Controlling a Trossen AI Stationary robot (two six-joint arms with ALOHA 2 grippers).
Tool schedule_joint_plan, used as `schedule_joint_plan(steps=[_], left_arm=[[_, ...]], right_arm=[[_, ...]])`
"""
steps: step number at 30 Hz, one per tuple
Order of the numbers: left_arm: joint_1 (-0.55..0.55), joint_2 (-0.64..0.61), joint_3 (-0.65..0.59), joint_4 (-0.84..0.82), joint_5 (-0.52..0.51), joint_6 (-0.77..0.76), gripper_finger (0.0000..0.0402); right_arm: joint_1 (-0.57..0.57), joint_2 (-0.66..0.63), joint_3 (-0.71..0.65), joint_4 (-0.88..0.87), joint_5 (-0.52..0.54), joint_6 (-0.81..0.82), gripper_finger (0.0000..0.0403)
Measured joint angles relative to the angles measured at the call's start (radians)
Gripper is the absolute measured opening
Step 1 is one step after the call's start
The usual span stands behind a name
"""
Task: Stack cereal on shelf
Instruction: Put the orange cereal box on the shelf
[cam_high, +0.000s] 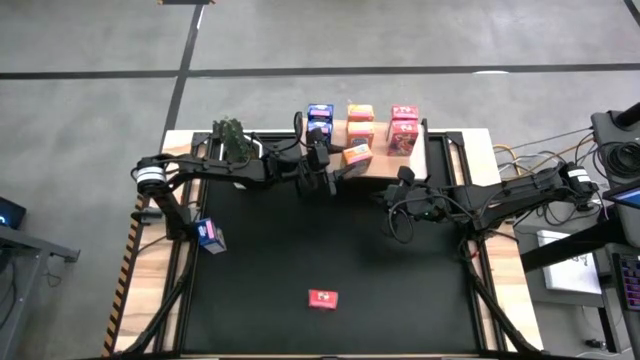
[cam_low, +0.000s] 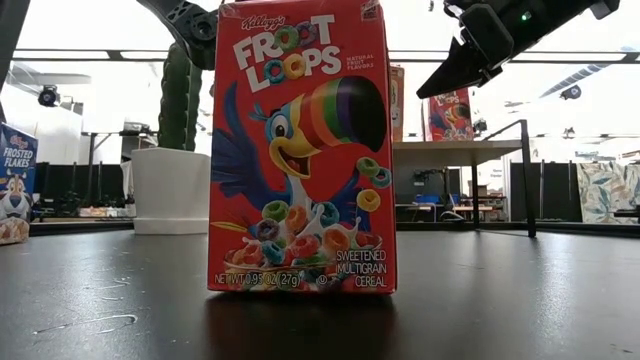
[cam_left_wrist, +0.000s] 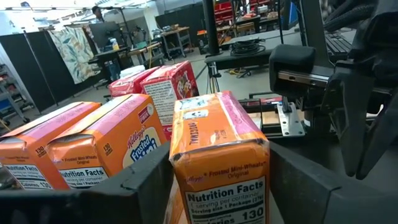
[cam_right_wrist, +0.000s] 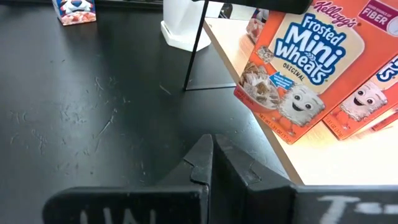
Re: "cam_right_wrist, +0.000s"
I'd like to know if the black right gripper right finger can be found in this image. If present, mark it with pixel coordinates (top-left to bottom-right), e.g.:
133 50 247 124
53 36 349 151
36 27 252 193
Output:
214 134 398 224

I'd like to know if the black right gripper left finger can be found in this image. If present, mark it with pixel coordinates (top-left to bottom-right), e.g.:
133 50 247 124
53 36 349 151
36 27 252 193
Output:
42 133 215 224

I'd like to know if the orange Frosted Mini Wheats box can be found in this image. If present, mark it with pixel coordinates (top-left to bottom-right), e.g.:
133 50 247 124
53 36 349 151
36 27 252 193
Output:
322 54 398 141
233 0 398 146
371 105 398 132

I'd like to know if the white plant pot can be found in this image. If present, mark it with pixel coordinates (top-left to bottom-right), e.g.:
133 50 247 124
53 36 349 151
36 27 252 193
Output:
160 0 224 53

